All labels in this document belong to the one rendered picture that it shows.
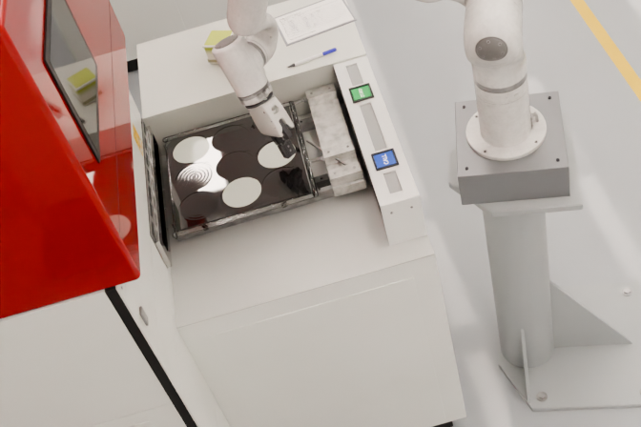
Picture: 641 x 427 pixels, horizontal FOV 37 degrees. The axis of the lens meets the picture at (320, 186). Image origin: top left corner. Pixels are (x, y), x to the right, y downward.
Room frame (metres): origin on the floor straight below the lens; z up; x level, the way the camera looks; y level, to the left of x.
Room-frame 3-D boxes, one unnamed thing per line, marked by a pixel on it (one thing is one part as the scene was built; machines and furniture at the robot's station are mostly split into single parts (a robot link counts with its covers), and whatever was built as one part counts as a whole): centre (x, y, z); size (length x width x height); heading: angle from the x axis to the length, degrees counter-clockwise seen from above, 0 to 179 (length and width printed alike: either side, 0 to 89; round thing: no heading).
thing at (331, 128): (1.83, -0.07, 0.87); 0.36 x 0.08 x 0.03; 179
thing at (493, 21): (1.58, -0.45, 1.23); 0.19 x 0.12 x 0.24; 158
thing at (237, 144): (1.82, 0.19, 0.90); 0.34 x 0.34 x 0.01; 89
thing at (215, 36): (2.19, 0.15, 1.00); 0.07 x 0.07 x 0.07; 63
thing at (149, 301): (1.63, 0.42, 1.02); 0.81 x 0.03 x 0.40; 179
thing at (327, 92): (2.00, -0.08, 0.89); 0.08 x 0.03 x 0.03; 89
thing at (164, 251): (1.81, 0.40, 0.89); 0.44 x 0.02 x 0.10; 179
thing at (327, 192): (1.70, 0.14, 0.84); 0.50 x 0.02 x 0.03; 89
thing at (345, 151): (1.75, -0.07, 0.89); 0.08 x 0.03 x 0.03; 89
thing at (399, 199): (1.75, -0.17, 0.89); 0.55 x 0.09 x 0.14; 179
